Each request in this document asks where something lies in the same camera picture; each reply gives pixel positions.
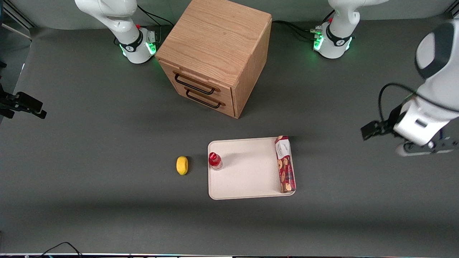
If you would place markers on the red cookie box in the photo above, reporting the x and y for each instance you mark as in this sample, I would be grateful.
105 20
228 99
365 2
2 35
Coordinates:
285 168

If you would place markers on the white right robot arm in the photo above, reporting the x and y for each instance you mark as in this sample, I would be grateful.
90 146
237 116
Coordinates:
118 21

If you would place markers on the yellow lemon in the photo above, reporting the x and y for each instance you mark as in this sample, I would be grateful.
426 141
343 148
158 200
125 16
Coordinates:
182 165

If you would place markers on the aluminium frame rail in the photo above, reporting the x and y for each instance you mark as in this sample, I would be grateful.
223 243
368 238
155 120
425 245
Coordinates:
18 14

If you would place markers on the small red-capped bottle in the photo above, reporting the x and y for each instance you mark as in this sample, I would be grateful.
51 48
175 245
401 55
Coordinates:
214 160

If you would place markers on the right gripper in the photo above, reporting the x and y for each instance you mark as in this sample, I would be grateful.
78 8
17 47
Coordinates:
8 103

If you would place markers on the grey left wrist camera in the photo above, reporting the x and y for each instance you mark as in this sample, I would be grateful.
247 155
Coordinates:
416 149

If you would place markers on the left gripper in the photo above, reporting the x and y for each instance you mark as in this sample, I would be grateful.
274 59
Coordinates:
388 125

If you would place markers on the beige rectangular tray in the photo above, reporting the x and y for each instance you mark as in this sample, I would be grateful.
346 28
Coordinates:
247 168

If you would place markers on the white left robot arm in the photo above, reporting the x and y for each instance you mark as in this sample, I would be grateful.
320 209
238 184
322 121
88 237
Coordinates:
337 36

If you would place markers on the wooden drawer cabinet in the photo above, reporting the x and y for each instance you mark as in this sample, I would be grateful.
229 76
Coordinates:
215 39

